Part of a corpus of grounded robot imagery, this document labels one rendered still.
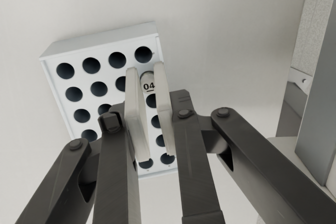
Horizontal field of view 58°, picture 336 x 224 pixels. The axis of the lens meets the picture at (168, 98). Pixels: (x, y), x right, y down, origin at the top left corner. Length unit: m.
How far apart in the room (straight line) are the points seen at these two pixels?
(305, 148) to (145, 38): 0.13
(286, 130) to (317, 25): 0.48
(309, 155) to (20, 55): 0.23
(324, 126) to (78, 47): 0.17
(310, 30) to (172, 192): 0.95
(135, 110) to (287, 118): 0.72
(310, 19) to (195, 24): 0.95
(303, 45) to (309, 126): 0.99
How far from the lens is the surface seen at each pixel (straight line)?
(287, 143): 0.24
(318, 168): 0.21
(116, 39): 0.22
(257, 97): 0.29
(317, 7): 1.18
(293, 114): 0.85
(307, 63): 1.24
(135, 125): 0.15
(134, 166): 0.16
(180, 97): 0.18
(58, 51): 0.23
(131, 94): 0.17
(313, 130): 0.21
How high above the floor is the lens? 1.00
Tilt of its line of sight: 63 degrees down
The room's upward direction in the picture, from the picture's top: 168 degrees clockwise
